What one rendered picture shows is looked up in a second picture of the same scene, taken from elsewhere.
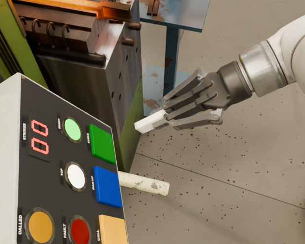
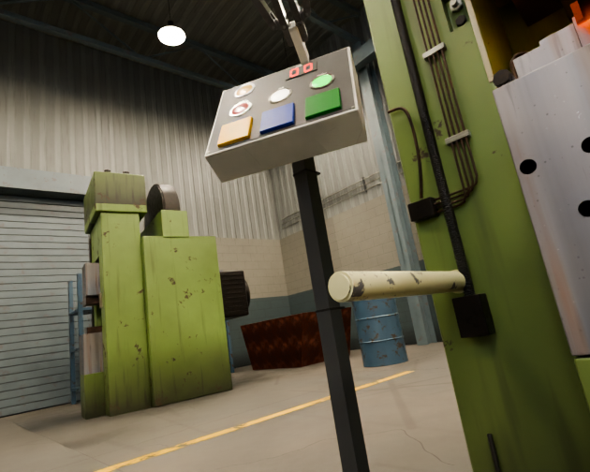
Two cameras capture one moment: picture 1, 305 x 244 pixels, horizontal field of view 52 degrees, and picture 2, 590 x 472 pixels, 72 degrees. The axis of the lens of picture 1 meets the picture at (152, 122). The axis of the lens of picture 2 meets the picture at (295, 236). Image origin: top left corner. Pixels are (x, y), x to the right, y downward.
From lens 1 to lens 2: 1.35 m
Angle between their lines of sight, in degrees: 116
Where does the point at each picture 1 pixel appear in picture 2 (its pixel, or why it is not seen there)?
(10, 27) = (471, 66)
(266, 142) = not seen: outside the picture
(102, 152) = (310, 102)
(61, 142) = (304, 81)
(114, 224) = (243, 126)
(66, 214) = (252, 99)
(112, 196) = (267, 120)
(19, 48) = (477, 93)
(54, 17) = not seen: hidden behind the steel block
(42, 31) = not seen: hidden behind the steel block
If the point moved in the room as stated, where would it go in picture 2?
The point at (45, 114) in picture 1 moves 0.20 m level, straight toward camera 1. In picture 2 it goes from (322, 66) to (237, 76)
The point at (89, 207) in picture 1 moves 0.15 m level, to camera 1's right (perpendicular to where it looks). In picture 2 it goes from (258, 110) to (213, 80)
